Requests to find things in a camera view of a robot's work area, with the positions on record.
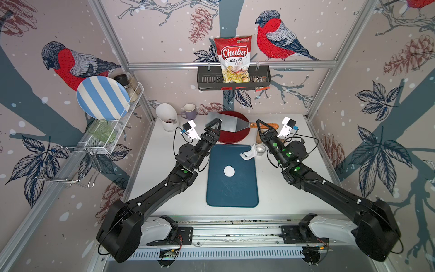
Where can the Chuba cassava chips bag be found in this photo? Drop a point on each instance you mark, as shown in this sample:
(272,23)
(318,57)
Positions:
(234,57)

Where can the round cut dough wrapper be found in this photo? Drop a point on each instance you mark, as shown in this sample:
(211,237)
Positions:
(229,171)

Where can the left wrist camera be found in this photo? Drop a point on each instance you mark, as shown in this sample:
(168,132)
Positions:
(189,129)

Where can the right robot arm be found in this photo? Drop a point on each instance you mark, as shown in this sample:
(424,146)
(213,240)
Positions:
(376,232)

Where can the black wire wall basket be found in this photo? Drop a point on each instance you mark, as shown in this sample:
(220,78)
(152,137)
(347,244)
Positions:
(211,79)

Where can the spice jar dark lid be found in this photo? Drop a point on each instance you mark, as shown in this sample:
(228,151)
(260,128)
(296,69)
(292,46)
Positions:
(123,80)

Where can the white cutlery holder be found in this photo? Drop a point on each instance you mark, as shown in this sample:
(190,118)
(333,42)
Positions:
(168,116)

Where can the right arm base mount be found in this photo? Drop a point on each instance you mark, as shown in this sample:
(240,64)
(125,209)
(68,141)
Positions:
(300,233)

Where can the spice jar silver lid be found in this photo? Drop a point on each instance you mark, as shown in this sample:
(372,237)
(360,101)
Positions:
(134,89)

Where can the white dough piece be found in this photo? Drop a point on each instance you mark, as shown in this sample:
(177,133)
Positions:
(248,155)

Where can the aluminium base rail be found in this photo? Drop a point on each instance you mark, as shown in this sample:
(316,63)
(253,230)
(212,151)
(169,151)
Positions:
(229,239)

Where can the wooden dough roller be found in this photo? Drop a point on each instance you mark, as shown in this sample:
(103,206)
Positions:
(258,137)

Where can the purple mug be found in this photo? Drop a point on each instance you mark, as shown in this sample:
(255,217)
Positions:
(189,111)

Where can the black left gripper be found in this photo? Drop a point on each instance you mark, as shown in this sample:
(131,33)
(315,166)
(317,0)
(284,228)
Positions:
(210,139)

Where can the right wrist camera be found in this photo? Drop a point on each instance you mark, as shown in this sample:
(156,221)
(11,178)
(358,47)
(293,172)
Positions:
(289,125)

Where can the metal spatula wooden handle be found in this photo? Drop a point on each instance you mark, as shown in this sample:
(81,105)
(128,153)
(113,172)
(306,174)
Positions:
(231,123)

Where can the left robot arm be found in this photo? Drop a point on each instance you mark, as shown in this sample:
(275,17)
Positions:
(121,230)

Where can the blue striped plate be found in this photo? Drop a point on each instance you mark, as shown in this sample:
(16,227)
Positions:
(103,98)

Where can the red round tray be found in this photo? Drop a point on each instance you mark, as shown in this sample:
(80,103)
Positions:
(227,137)

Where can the clear wire wall shelf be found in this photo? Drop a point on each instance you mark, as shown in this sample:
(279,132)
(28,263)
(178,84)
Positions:
(90,144)

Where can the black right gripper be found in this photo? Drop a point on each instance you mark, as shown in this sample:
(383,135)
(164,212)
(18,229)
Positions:
(268,137)

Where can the teal cutting board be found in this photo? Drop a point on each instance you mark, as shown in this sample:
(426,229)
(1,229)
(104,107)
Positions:
(239,191)

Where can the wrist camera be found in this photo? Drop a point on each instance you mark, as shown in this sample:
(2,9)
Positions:
(189,129)
(289,125)

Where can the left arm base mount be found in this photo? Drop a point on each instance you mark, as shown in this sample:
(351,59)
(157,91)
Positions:
(165,231)

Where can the green glass cup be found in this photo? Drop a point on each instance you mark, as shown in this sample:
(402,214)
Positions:
(102,130)

